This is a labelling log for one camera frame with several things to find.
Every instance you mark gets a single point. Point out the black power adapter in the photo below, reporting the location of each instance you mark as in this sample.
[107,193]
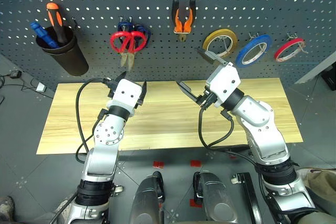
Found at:
[15,74]

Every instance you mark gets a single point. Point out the blue tape roll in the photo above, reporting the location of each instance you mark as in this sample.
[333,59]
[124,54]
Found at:
[245,52]

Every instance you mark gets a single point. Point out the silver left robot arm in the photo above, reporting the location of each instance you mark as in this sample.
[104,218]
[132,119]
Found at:
[101,155]

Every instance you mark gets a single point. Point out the metal pegboard hook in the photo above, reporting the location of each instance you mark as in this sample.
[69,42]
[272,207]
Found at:
[75,23]
[294,37]
[253,36]

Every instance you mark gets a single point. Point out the black plastic cup holder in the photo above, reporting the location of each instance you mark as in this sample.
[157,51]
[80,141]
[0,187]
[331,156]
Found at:
[69,58]

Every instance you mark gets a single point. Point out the grey pegboard support beam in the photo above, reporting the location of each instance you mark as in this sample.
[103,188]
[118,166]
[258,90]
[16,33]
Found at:
[317,68]

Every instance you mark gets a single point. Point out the orange and black screwdriver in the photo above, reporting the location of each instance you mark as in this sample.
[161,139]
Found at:
[55,20]

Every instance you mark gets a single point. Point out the olive green clothed leg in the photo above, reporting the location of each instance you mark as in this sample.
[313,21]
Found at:
[320,182]

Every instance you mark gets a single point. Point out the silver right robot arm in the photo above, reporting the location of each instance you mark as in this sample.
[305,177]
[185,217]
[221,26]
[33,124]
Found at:
[265,129]

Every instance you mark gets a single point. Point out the orange and black pliers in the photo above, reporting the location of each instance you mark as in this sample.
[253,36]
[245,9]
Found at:
[179,24]

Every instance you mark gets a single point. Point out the black frame bar with caster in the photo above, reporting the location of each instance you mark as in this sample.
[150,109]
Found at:
[249,192]

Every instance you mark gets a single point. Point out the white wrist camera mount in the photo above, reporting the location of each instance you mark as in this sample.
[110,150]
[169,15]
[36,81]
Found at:
[127,95]
[224,79]

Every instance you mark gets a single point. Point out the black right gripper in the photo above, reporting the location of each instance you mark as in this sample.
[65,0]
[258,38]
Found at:
[207,99]

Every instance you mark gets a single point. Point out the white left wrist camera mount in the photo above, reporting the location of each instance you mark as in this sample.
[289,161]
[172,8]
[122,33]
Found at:
[127,95]

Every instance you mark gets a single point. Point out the black box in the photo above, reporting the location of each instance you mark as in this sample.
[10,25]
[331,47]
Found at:
[330,77]

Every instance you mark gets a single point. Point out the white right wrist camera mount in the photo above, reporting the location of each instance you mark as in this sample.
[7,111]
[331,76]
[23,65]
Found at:
[224,79]

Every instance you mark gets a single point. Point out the yellow tape roll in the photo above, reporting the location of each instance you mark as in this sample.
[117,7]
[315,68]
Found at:
[210,37]

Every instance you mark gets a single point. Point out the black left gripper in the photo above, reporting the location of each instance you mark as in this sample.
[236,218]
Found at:
[113,91]

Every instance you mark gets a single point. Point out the red tape roll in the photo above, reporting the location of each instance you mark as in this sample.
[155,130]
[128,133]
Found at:
[284,48]

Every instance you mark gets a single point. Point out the small white caster wheel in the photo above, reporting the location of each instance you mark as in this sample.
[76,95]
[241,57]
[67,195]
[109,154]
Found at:
[118,190]

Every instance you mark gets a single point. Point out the camouflage shoe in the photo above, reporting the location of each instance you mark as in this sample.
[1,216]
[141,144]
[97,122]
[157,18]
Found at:
[5,208]

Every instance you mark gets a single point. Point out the dark rounded silver robot foot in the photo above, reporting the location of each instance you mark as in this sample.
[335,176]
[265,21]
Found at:
[215,197]
[145,200]

